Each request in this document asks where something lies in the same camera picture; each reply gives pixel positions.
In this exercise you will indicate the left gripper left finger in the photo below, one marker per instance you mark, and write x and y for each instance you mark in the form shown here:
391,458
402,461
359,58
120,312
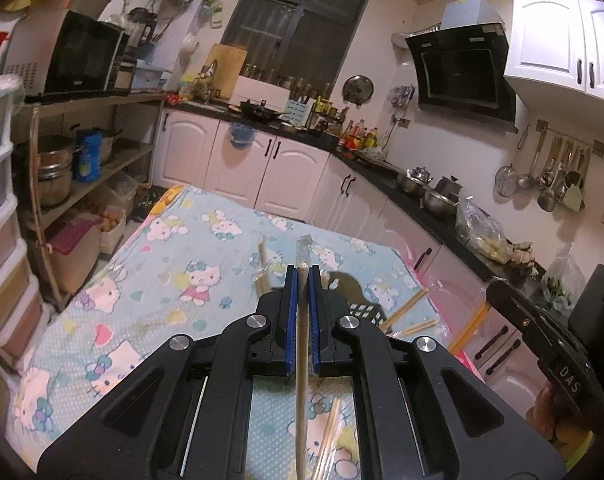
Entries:
274,353

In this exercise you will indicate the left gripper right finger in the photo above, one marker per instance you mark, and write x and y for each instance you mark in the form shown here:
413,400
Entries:
330,347

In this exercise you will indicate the green plastic utensil basket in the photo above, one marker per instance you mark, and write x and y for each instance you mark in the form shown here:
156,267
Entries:
372,313

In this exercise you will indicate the wooden chopstick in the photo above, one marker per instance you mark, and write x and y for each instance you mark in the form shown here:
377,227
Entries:
302,265

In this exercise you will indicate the dark kitchen window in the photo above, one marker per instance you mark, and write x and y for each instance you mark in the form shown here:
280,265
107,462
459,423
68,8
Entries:
301,39

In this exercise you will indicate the right hand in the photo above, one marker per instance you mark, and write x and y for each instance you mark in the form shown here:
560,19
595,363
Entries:
561,429

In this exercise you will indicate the Hello Kitty tablecloth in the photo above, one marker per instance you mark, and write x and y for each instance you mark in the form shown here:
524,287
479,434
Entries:
190,269

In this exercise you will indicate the plastic bag on counter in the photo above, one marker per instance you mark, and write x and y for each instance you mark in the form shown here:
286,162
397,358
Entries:
482,232

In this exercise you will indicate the white lower cabinets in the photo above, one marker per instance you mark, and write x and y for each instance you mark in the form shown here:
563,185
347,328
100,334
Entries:
293,177

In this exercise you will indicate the steel kettle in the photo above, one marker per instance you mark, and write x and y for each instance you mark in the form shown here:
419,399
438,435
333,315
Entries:
414,181

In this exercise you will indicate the hanging strainer ladle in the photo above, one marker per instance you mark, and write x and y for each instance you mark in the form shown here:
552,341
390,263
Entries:
506,176

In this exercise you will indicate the black wok on stove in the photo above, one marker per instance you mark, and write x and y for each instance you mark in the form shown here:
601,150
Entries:
259,112

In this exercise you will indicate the plastic drawer tower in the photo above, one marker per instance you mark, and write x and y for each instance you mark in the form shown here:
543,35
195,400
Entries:
22,310

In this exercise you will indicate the wooden shelf rack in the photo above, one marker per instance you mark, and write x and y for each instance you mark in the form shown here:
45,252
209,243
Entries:
117,153

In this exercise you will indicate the hanging pot lid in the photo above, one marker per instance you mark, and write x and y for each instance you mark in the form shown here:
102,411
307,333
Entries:
358,90

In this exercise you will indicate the blue canister on shelf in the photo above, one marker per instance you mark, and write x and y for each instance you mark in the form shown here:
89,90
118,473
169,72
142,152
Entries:
88,163

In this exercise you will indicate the steel pot on shelf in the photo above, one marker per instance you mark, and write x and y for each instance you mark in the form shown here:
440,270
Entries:
55,155

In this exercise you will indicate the wooden cutting board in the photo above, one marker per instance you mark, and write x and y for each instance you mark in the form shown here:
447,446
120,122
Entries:
230,61

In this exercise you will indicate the black range hood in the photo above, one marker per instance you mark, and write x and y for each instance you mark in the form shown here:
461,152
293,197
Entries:
460,65

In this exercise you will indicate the white upper cabinet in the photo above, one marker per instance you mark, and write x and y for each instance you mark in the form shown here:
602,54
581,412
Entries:
558,42

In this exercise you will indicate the black microwave oven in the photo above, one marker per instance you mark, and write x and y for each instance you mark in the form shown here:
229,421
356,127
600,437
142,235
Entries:
62,52

